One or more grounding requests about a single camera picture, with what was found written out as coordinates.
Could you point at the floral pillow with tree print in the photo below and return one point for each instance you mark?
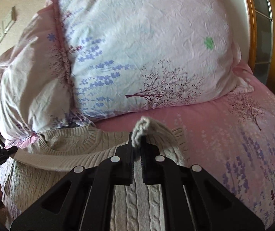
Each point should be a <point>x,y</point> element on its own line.
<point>134,55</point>

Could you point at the pale pink crumpled pillow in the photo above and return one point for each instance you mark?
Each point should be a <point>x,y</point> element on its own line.
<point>36,88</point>

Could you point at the beige cable-knit sweater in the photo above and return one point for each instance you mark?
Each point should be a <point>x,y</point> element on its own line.
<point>62,170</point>

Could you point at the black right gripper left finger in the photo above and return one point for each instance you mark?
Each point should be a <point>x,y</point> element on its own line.
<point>82,199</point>

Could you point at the pink floral bed sheet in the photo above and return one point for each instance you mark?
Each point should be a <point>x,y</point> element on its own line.
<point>233,138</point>

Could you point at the orange wooden headboard frame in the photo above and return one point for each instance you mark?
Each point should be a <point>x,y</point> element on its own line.
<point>267,38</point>

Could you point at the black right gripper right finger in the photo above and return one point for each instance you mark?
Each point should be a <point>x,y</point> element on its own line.
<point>192,198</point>

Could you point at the white wall socket plate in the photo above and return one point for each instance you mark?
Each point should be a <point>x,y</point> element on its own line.
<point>7,22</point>

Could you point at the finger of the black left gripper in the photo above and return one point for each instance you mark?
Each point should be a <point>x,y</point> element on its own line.
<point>5,153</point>

